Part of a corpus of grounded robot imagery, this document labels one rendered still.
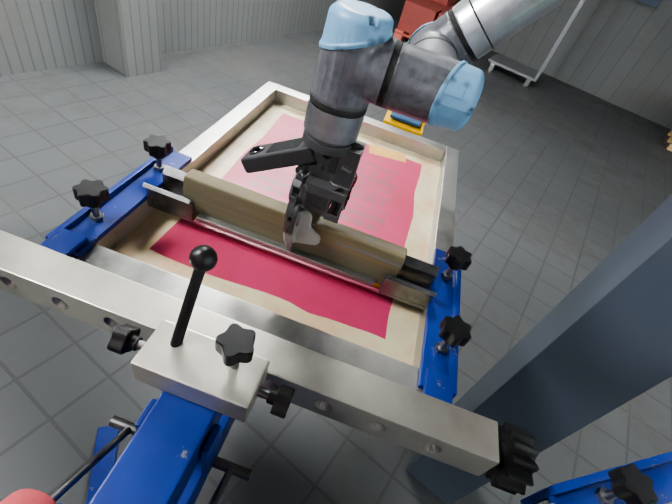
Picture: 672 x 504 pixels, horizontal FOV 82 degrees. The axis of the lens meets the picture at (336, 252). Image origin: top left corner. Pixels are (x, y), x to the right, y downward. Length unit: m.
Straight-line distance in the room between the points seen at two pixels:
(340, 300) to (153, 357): 0.33
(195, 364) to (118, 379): 1.24
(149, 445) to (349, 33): 0.46
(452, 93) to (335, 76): 0.13
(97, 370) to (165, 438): 1.27
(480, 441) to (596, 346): 0.48
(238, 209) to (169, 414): 0.34
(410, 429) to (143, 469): 0.27
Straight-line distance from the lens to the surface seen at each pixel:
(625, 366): 0.98
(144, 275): 0.62
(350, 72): 0.48
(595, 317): 0.91
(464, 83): 0.49
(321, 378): 0.48
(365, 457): 1.61
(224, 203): 0.67
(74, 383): 1.70
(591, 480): 0.64
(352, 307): 0.66
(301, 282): 0.67
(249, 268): 0.68
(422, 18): 6.10
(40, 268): 0.59
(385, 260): 0.63
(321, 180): 0.57
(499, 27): 0.60
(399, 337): 0.66
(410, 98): 0.48
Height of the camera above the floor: 1.46
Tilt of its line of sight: 43 degrees down
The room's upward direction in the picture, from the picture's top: 19 degrees clockwise
